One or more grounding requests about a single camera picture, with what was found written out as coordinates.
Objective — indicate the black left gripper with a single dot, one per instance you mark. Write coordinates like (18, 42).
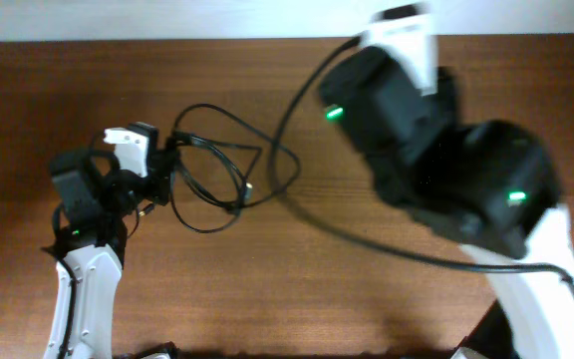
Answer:
(166, 166)

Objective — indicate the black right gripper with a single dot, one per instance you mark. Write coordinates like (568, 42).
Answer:
(416, 108)

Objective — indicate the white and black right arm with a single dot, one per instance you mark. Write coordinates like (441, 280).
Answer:
(491, 188)

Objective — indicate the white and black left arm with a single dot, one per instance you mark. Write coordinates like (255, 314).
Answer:
(98, 189)

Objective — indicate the black base bracket left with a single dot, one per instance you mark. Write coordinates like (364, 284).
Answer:
(166, 350)

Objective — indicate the grey base bracket right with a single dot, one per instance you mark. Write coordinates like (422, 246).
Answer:
(466, 353)

